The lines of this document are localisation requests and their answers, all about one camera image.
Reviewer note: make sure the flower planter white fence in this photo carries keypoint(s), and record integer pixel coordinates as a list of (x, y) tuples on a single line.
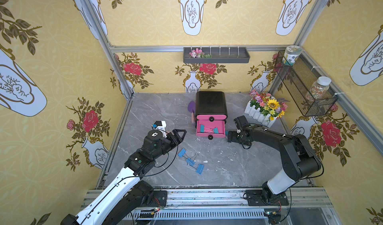
[(265, 108)]

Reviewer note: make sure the blue binder clip middle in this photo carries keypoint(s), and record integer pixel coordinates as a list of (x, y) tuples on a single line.
[(190, 162)]

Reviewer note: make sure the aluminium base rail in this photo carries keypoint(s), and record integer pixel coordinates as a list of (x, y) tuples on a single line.
[(299, 206)]

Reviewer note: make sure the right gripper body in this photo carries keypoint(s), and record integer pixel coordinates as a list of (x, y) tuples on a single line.
[(240, 129)]

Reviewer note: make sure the grey wall shelf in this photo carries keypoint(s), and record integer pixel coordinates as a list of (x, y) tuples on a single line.
[(220, 54)]

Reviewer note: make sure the jar with green label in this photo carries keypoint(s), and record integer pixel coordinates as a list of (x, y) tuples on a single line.
[(291, 54)]

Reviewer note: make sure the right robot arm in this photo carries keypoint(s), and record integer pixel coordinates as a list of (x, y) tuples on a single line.
[(298, 159)]

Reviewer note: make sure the purple toy shovel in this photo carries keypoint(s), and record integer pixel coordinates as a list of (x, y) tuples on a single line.
[(191, 109)]

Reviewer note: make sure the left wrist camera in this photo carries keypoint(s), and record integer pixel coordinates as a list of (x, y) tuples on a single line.
[(159, 125)]

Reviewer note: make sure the pink flowers on shelf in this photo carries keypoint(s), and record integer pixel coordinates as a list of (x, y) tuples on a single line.
[(198, 53)]

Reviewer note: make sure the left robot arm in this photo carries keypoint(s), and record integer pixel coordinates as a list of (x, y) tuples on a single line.
[(128, 191)]

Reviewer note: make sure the blue binder clip lower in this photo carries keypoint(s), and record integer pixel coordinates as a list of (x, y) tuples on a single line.
[(200, 168)]

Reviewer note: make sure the blue binder clip upper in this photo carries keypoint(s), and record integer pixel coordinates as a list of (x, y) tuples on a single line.
[(182, 153)]

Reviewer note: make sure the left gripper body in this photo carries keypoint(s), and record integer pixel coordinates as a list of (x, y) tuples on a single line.
[(171, 138)]

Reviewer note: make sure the blue binder clip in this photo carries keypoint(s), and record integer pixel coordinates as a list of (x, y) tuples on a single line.
[(182, 153), (190, 162), (200, 168)]

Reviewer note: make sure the black pink drawer cabinet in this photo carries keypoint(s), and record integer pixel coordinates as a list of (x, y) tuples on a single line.
[(211, 111)]

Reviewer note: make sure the clear jar white lid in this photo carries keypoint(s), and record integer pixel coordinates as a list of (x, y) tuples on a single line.
[(318, 88)]

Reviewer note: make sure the black wire basket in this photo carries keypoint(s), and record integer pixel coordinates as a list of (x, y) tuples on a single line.
[(298, 79)]

